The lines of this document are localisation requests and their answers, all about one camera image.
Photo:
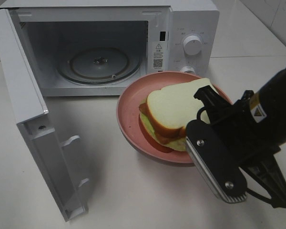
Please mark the white timer knob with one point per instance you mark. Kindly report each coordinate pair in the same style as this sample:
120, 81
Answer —
187, 69

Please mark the upper white power knob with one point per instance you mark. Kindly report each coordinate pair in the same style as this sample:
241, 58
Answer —
192, 45

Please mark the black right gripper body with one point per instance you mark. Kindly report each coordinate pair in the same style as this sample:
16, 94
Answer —
252, 129

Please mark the pink round plate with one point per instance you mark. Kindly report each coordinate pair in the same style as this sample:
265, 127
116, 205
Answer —
127, 113

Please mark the white microwave door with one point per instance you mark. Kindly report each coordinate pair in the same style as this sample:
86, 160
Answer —
63, 164

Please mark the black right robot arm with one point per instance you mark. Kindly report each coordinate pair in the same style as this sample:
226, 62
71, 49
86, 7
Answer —
233, 145

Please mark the white microwave oven body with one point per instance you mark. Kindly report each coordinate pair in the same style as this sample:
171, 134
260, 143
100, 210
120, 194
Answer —
56, 26

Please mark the white warning label sticker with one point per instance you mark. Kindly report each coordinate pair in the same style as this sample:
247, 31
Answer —
158, 56

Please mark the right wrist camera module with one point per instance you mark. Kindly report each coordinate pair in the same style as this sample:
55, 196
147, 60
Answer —
211, 157

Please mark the toy sandwich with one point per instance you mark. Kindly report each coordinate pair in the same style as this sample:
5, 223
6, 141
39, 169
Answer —
164, 113

